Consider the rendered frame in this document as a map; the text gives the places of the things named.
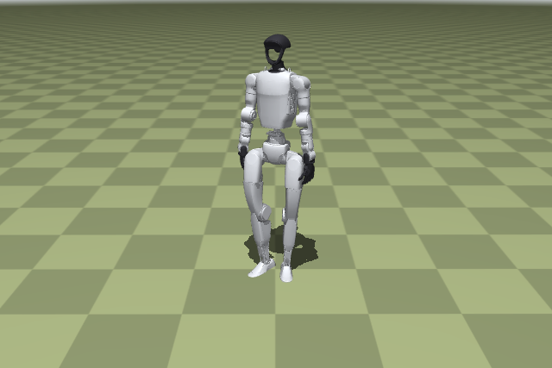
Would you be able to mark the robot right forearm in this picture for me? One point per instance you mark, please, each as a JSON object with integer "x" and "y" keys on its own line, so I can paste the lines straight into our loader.
{"x": 245, "y": 134}

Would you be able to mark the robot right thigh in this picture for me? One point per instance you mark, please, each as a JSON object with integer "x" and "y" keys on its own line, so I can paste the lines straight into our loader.
{"x": 253, "y": 184}

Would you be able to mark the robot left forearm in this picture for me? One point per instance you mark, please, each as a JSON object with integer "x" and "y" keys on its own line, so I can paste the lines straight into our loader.
{"x": 307, "y": 140}

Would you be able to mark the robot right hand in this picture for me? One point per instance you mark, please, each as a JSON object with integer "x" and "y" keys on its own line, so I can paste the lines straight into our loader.
{"x": 242, "y": 154}

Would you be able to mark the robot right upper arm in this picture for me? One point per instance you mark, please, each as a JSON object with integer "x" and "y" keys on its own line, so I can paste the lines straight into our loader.
{"x": 249, "y": 113}

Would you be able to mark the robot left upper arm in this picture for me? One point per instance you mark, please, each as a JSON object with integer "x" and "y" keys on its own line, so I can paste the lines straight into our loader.
{"x": 302, "y": 85}

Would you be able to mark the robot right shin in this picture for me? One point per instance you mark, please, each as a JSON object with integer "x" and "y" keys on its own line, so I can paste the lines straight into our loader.
{"x": 261, "y": 232}

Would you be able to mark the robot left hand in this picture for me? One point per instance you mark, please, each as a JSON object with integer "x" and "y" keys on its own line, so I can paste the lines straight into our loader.
{"x": 309, "y": 169}

